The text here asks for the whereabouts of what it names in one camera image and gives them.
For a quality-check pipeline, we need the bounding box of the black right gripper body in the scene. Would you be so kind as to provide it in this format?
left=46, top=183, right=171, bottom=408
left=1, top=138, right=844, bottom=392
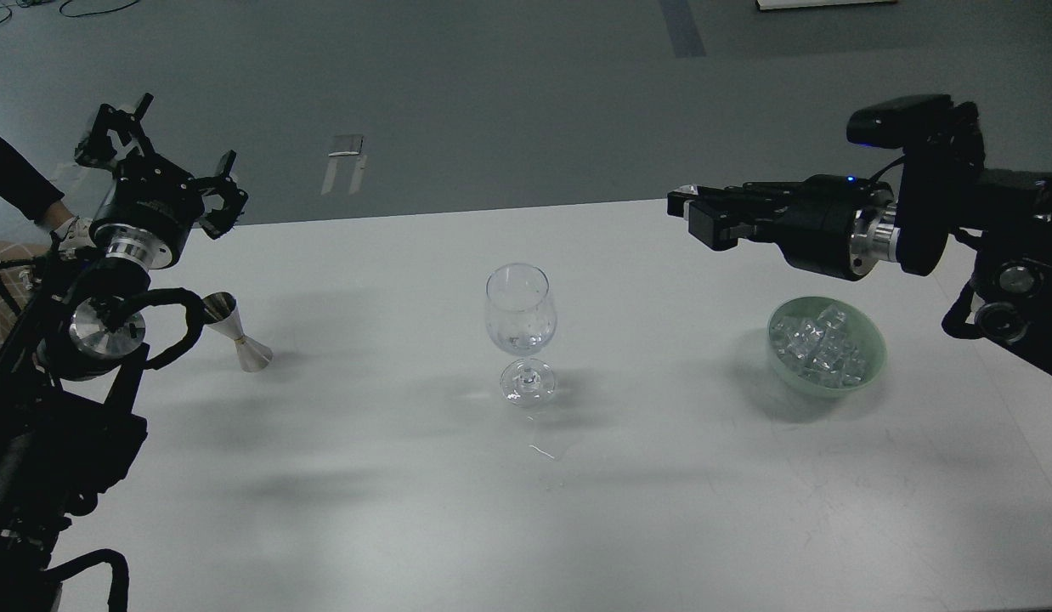
left=772, top=174, right=899, bottom=281

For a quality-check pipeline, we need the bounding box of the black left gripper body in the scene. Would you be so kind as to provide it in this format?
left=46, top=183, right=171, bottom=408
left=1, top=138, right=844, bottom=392
left=88, top=156, right=205, bottom=269

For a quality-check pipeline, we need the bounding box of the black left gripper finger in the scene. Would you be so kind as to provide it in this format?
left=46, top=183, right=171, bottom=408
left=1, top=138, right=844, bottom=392
left=74, top=93, right=156, bottom=179
left=193, top=150, right=249, bottom=240

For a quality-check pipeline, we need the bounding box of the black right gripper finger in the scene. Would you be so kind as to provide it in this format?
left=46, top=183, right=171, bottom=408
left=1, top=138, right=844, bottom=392
left=667, top=181, right=803, bottom=218
left=687, top=202, right=786, bottom=252

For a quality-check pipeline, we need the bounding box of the steel double jigger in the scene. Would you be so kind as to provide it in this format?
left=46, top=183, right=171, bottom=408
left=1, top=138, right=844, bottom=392
left=202, top=292, right=274, bottom=373

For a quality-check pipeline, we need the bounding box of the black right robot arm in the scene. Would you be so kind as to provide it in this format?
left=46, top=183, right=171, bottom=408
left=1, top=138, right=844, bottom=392
left=666, top=94, right=1052, bottom=376

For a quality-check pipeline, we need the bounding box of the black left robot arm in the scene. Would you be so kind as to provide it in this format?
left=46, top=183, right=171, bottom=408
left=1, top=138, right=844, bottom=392
left=0, top=94, right=249, bottom=611

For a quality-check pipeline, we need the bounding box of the pile of ice cubes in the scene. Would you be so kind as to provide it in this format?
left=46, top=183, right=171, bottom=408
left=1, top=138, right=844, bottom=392
left=768, top=302, right=869, bottom=388

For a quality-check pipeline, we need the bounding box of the clear wine glass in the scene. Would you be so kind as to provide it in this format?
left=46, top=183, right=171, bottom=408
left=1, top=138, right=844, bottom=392
left=484, top=263, right=558, bottom=407

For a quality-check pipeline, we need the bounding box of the white sneaker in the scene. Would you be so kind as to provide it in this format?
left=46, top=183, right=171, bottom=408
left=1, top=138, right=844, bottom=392
left=49, top=216, right=96, bottom=252

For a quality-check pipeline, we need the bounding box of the person in white shirt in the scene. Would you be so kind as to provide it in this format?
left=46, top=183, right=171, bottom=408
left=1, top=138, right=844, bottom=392
left=0, top=136, right=74, bottom=231

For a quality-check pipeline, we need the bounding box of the green bowl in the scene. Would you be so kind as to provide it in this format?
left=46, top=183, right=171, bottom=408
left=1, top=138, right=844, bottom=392
left=764, top=295, right=888, bottom=400

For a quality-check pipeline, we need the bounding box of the beige checked chair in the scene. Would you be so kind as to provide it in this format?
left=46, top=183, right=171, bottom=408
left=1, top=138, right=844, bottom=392
left=0, top=241, right=48, bottom=348

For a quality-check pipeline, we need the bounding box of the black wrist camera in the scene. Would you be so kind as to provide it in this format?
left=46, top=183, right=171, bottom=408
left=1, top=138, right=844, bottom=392
left=846, top=94, right=953, bottom=150

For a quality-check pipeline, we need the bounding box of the black floor cable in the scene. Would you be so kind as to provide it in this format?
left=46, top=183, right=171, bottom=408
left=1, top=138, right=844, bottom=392
left=0, top=0, right=144, bottom=33

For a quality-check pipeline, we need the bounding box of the black cable loop left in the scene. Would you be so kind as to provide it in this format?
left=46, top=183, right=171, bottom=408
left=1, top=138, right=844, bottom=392
left=46, top=549, right=132, bottom=612

